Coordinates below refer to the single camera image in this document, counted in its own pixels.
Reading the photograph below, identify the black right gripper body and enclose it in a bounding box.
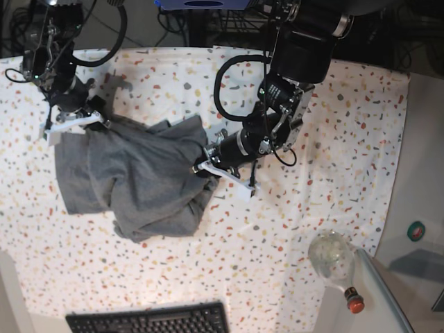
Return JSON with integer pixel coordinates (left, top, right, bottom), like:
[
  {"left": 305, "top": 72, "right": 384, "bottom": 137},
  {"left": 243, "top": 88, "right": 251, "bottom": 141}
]
[{"left": 49, "top": 78, "right": 108, "bottom": 121}]

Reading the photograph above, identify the grey t-shirt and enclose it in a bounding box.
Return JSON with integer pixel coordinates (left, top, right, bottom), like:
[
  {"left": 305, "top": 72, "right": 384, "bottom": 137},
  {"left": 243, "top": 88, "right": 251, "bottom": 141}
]
[{"left": 55, "top": 116, "right": 218, "bottom": 243}]

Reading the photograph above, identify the green tape roll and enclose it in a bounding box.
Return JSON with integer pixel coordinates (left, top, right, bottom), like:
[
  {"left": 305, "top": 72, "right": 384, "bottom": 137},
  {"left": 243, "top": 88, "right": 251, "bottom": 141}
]
[{"left": 407, "top": 221, "right": 426, "bottom": 242}]

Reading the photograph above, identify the terrazzo patterned tablecloth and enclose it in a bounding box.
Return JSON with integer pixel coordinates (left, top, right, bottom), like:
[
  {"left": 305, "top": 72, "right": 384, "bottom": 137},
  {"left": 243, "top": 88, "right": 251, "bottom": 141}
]
[{"left": 1, "top": 61, "right": 410, "bottom": 332}]

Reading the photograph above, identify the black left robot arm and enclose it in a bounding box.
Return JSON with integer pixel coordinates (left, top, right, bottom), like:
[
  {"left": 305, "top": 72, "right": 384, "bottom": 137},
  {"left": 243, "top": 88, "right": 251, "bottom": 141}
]
[{"left": 193, "top": 1, "right": 388, "bottom": 179}]

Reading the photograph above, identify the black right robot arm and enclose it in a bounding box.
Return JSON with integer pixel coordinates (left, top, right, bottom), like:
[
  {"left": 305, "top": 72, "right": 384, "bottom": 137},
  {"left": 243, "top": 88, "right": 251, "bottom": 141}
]
[{"left": 21, "top": 1, "right": 110, "bottom": 135}]

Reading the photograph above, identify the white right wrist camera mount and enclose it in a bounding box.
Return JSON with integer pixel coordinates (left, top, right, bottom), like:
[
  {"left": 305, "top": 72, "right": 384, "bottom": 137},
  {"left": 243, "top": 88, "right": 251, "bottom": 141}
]
[{"left": 39, "top": 114, "right": 105, "bottom": 146}]

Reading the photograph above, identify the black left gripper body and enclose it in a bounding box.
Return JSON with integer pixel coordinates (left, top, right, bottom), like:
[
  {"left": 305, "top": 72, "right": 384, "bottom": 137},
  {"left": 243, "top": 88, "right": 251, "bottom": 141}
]
[{"left": 203, "top": 130, "right": 259, "bottom": 173}]

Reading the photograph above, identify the blue box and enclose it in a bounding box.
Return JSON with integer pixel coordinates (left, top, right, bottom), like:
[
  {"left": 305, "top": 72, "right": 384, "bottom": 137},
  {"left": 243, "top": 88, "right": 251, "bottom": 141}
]
[{"left": 154, "top": 0, "right": 258, "bottom": 10}]

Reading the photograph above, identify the black computer keyboard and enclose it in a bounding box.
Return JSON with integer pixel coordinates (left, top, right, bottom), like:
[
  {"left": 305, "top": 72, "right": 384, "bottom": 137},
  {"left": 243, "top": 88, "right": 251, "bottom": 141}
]
[{"left": 65, "top": 302, "right": 230, "bottom": 333}]

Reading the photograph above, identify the clear bottle with orange cap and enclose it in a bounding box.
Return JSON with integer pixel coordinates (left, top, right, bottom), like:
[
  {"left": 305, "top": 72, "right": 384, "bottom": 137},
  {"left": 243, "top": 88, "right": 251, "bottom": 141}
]
[{"left": 308, "top": 230, "right": 365, "bottom": 314}]

